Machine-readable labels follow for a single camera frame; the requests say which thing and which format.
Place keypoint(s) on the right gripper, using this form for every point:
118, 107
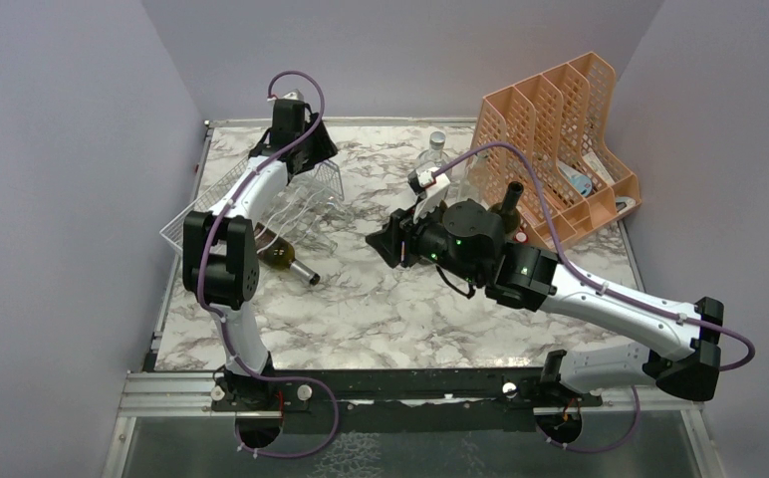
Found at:
388, 242

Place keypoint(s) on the clear round liquor bottle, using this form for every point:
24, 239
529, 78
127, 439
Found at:
434, 154

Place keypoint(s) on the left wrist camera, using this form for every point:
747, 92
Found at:
289, 114

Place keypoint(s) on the white wire wine rack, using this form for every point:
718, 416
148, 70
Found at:
305, 213

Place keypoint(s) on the peach plastic file organizer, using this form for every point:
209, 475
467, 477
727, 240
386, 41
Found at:
573, 184

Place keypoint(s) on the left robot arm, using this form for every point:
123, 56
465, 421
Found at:
219, 261

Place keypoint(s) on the black mounting rail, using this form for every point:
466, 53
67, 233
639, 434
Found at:
510, 399

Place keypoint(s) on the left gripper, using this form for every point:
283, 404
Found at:
325, 147

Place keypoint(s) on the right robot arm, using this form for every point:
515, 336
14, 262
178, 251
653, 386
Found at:
671, 345

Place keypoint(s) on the green wine bottle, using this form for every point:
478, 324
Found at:
279, 254
507, 208

